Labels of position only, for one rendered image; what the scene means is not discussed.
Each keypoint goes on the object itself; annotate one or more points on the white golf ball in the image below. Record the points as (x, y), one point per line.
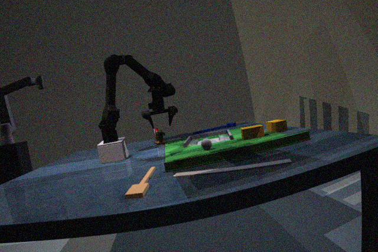
(206, 144)

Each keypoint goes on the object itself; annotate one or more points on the green mat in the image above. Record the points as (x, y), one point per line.
(175, 150)

